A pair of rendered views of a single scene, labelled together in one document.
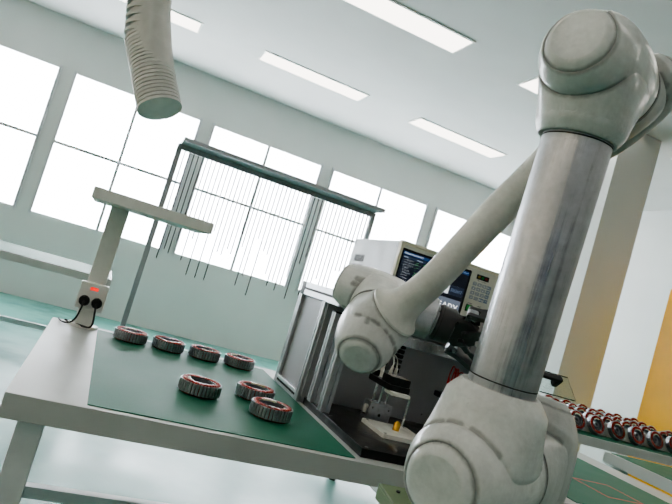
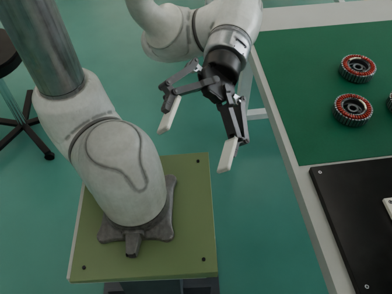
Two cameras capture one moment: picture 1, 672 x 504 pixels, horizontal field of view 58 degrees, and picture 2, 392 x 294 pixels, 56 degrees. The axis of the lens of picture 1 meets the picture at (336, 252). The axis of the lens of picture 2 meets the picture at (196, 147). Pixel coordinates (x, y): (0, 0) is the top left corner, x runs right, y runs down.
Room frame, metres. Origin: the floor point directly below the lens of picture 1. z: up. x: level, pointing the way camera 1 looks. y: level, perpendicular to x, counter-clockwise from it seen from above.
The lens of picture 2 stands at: (1.30, -0.81, 1.60)
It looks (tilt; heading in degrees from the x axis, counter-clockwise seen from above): 53 degrees down; 102
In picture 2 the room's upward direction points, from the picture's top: straight up
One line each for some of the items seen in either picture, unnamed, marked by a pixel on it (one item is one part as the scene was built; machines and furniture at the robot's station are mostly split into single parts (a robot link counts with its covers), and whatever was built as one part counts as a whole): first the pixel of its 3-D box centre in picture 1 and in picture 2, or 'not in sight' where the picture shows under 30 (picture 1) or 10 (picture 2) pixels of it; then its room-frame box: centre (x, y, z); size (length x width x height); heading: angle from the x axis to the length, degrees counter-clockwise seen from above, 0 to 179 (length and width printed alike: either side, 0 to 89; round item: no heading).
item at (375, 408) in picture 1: (376, 410); not in sight; (1.90, -0.26, 0.80); 0.08 x 0.05 x 0.06; 110
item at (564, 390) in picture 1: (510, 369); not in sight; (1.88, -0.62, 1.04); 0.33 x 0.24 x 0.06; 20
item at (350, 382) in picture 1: (405, 372); not in sight; (2.04, -0.33, 0.92); 0.66 x 0.01 x 0.30; 110
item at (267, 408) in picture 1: (271, 409); (352, 109); (1.61, 0.04, 0.77); 0.11 x 0.11 x 0.04
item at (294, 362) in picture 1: (301, 344); not in sight; (2.07, 0.02, 0.91); 0.28 x 0.03 x 0.32; 20
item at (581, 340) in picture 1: (577, 304); not in sight; (5.67, -2.29, 1.65); 0.50 x 0.45 x 3.30; 20
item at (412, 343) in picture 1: (437, 350); not in sight; (1.90, -0.39, 1.03); 0.62 x 0.01 x 0.03; 110
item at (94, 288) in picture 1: (132, 272); not in sight; (2.04, 0.63, 0.98); 0.37 x 0.35 x 0.46; 110
